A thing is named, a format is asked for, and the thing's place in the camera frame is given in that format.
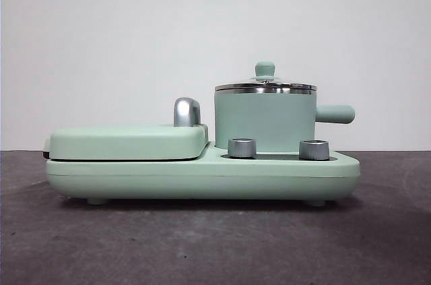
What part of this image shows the glass lid with green knob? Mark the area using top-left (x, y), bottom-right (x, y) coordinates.
top-left (213, 61), bottom-right (317, 94)

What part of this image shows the silver control knob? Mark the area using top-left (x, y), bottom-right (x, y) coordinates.
top-left (227, 137), bottom-right (257, 158)
top-left (298, 139), bottom-right (329, 160)

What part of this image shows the green griddle cover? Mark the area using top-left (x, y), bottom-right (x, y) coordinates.
top-left (42, 123), bottom-right (209, 161)

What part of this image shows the green breakfast machine base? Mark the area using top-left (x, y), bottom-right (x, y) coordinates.
top-left (45, 141), bottom-right (361, 207)

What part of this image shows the chrome cover handle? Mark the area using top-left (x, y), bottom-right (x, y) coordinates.
top-left (172, 96), bottom-right (202, 127)

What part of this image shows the green pot with handle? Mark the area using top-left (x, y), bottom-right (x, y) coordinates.
top-left (213, 91), bottom-right (355, 151)

